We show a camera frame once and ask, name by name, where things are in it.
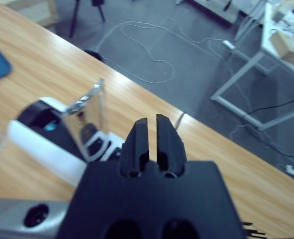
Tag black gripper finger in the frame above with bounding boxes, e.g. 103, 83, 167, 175
119, 118, 151, 179
156, 114, 187, 179

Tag silver coffee machine lever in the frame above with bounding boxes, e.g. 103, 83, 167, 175
66, 78, 110, 162

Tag white capsule coffee machine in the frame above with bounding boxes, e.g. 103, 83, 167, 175
7, 97, 128, 187

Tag black round floor foot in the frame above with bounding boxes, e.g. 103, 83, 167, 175
84, 49, 104, 62

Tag clear water tank dark lid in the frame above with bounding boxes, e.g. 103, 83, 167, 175
0, 198, 70, 236

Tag black tripod legs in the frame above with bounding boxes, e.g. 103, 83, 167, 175
69, 0, 107, 38

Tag cardboard box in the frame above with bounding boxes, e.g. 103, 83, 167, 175
269, 31, 294, 66

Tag wooden crate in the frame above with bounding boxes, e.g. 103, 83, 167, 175
2, 0, 59, 27

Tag grey machine power cord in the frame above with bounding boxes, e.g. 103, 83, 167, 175
174, 112, 186, 130

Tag white floor cable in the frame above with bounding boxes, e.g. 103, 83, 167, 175
97, 21, 225, 84

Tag black floor cable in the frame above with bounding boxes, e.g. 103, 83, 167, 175
246, 96, 294, 115

